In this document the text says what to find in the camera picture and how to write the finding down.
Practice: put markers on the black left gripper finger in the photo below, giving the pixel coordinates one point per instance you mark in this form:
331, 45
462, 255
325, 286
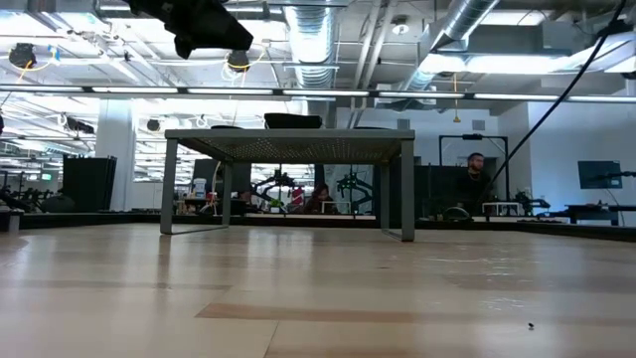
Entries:
218, 32

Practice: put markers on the black square faceted mini plate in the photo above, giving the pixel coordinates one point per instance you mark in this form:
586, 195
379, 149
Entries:
293, 122

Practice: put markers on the black background robot arm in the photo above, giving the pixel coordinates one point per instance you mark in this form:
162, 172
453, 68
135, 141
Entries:
531, 201
273, 184

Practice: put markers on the white ceiling light strip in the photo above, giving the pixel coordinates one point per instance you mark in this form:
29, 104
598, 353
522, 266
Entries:
601, 98
134, 90
42, 89
325, 93
228, 91
517, 96
421, 94

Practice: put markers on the grey perforated metal shelf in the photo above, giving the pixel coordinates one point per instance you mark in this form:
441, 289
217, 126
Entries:
293, 134

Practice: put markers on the black ceiling device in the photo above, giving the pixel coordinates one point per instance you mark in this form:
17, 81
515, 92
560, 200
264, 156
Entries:
23, 54

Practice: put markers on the white canister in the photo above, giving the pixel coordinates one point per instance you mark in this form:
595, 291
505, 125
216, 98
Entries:
200, 188

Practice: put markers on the small potted plant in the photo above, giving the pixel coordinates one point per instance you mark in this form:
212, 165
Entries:
274, 204

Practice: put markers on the black partition cabinet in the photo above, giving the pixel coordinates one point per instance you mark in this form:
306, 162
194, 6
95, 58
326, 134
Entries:
89, 184

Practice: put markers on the person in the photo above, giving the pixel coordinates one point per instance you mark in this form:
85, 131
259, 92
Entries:
474, 184
320, 199

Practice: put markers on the dark desk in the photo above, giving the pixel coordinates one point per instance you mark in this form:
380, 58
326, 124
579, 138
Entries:
601, 209

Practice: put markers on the silver ventilation duct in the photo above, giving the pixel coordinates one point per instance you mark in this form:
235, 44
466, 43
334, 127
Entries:
464, 22
310, 40

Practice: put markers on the black metal stand frame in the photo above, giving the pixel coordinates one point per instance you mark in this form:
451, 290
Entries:
472, 136

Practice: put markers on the black wall monitor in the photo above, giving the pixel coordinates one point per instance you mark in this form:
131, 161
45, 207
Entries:
599, 174

